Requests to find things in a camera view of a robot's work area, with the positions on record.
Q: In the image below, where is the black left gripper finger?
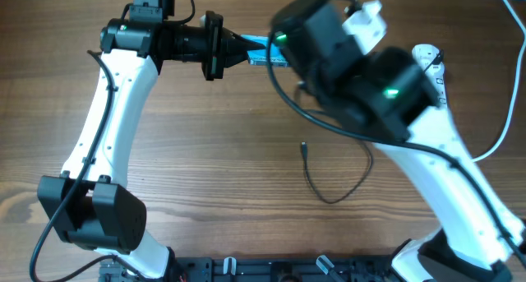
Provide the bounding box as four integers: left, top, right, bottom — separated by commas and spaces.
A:
224, 51, 248, 68
224, 28, 265, 54

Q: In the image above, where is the black charging cable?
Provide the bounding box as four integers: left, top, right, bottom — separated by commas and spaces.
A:
301, 49, 445, 205

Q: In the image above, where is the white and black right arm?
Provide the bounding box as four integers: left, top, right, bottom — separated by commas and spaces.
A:
268, 0, 525, 281

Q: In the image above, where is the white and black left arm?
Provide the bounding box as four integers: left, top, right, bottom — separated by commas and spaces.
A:
37, 0, 261, 281

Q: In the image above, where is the white power strip cord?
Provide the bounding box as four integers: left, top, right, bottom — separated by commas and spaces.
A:
470, 0, 526, 164

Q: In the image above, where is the teal screen smartphone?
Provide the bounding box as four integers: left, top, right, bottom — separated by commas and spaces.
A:
242, 35, 289, 67

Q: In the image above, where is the white power strip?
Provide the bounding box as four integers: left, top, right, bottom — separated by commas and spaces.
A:
412, 44, 447, 108

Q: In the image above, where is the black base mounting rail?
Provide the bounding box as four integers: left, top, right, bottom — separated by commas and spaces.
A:
98, 255, 395, 282

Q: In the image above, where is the black left camera cable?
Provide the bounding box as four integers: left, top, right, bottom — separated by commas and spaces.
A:
29, 0, 197, 282

